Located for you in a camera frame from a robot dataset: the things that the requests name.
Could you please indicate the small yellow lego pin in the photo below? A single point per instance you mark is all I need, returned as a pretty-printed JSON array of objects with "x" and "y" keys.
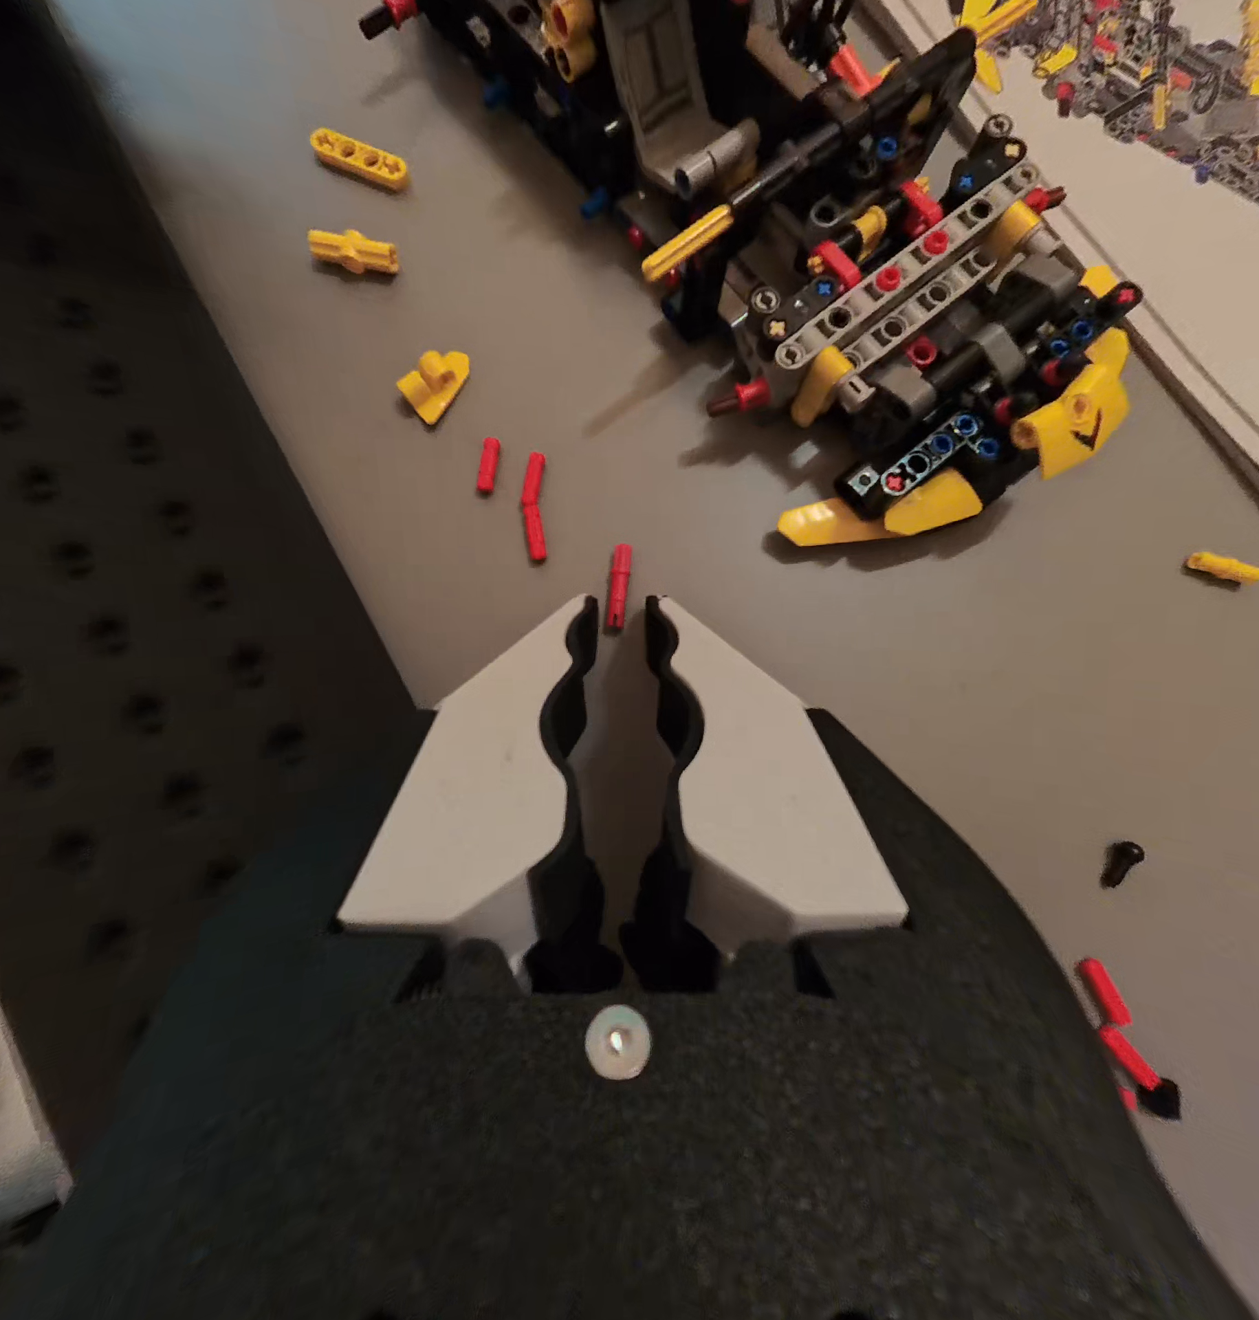
[{"x": 1225, "y": 567}]

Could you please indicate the yellow thin lego beam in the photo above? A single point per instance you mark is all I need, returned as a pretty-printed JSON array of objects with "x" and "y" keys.
[{"x": 360, "y": 158}]

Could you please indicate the yellow lego axle connector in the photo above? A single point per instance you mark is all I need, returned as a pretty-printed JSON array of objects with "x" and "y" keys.
[{"x": 350, "y": 250}]

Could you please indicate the black perforated mat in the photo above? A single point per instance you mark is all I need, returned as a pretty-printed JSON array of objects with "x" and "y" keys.
[{"x": 128, "y": 618}]

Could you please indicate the scattered small lego pins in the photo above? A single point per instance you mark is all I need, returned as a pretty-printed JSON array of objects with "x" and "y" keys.
[{"x": 1107, "y": 987}]

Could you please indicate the yellow black lego car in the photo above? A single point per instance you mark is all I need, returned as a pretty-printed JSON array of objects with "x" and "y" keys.
[{"x": 897, "y": 276}]

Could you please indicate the bent red lego piece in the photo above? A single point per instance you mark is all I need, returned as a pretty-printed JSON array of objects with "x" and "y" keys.
[{"x": 535, "y": 507}]

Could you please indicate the lego instruction booklet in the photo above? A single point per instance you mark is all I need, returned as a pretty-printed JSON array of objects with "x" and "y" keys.
[{"x": 1156, "y": 272}]

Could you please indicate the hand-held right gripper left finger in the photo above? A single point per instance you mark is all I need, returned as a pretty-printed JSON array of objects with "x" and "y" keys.
[{"x": 450, "y": 813}]

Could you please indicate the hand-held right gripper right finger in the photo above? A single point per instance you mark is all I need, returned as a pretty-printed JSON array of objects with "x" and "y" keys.
[{"x": 783, "y": 813}]

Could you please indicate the yellow wedge lego connector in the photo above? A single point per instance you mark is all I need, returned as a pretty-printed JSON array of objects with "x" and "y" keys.
[{"x": 433, "y": 382}]

